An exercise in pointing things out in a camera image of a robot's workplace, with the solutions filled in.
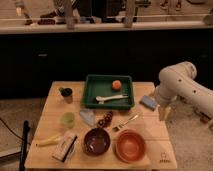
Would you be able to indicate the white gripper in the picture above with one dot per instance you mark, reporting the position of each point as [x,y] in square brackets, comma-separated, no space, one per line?
[164,97]

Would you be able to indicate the blue sponge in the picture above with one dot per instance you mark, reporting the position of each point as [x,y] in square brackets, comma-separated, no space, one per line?
[148,102]

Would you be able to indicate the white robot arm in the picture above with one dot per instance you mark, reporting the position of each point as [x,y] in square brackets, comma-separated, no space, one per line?
[178,80]

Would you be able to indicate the red bowl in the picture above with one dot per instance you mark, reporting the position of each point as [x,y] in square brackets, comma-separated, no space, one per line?
[130,146]

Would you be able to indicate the dark purple bowl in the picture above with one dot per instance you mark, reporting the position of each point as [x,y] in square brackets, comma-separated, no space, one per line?
[96,142]

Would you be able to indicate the orange ball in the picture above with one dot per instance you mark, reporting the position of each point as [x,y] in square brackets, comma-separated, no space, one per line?
[116,85]

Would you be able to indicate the dark red grape bunch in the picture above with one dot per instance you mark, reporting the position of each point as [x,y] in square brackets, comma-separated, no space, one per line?
[106,120]

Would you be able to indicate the white plastic spoon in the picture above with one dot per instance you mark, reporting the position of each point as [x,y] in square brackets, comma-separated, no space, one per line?
[103,99]

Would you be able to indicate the green plastic tray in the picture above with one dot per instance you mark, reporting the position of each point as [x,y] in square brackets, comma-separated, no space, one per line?
[101,85]

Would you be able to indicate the light blue cloth piece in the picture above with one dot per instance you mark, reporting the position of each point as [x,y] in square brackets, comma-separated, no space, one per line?
[88,116]

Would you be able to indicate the light green cup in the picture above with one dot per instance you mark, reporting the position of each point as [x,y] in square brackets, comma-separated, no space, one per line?
[68,119]

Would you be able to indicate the dark cup with green item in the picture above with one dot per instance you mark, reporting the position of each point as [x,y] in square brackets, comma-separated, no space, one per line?
[66,93]

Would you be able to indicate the yellow banana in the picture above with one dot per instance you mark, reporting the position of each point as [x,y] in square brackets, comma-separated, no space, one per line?
[49,141]

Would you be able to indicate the black stand left of table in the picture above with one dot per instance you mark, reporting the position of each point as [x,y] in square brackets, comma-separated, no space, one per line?
[24,143]

